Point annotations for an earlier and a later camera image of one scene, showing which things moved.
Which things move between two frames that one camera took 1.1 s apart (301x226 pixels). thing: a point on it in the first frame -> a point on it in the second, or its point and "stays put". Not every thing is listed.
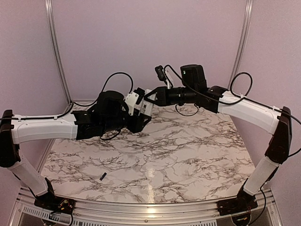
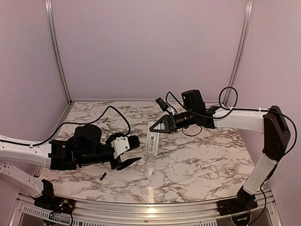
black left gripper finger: x=141 y=121 -> x=125 y=164
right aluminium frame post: x=243 y=40 stays put
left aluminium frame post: x=51 y=18 stays put
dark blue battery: x=103 y=175 stays put
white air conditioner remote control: x=146 y=106 -> x=153 y=139
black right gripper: x=163 y=100 -> x=166 y=118
